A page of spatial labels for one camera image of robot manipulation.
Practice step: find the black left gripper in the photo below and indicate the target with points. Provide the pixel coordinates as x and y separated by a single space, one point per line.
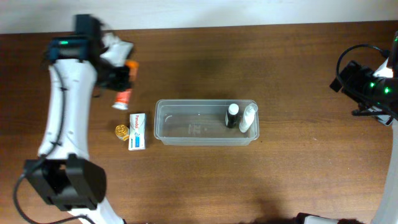
117 78

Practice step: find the orange tablet tube white cap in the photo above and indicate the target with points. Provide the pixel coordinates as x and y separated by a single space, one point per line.
122 98

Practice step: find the dark bottle white cap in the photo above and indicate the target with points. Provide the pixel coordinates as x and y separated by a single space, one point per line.
231 118

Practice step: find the white spray bottle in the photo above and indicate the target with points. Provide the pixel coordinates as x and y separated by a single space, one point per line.
248 117

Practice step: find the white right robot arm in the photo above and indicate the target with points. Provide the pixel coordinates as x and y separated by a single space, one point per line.
381 92

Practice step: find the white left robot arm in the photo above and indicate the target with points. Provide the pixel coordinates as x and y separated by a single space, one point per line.
63 175

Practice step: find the clear plastic container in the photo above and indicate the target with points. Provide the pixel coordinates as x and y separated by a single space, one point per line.
192 122

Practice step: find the white Panadol box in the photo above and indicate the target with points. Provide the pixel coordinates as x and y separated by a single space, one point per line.
137 131

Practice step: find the small gold-lid balm jar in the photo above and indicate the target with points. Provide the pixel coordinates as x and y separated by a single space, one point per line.
122 132

